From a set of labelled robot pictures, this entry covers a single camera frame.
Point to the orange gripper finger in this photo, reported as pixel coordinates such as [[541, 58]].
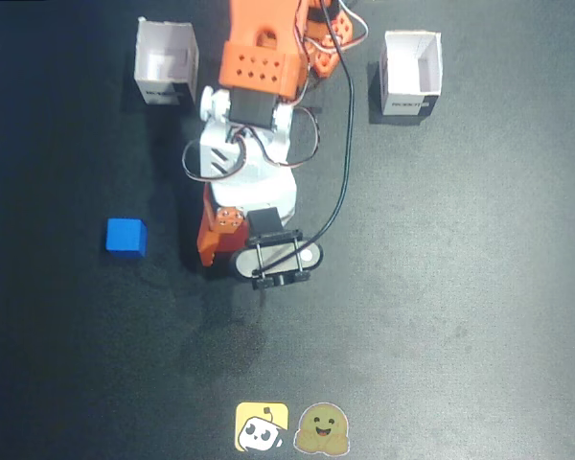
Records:
[[208, 242]]

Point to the blue cube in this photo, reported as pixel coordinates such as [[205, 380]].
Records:
[[124, 237]]

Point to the orange and white robot arm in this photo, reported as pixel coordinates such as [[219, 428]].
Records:
[[259, 48]]

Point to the white open cardboard box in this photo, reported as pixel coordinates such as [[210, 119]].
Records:
[[409, 62], [165, 52]]

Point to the yellow robot sticker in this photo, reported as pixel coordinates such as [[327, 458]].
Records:
[[261, 426]]

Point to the hugging face emoji sticker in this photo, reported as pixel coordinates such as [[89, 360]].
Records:
[[322, 429]]

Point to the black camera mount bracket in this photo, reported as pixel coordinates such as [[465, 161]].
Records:
[[263, 220]]

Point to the silver oval wrist camera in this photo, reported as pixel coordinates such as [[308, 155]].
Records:
[[244, 263]]

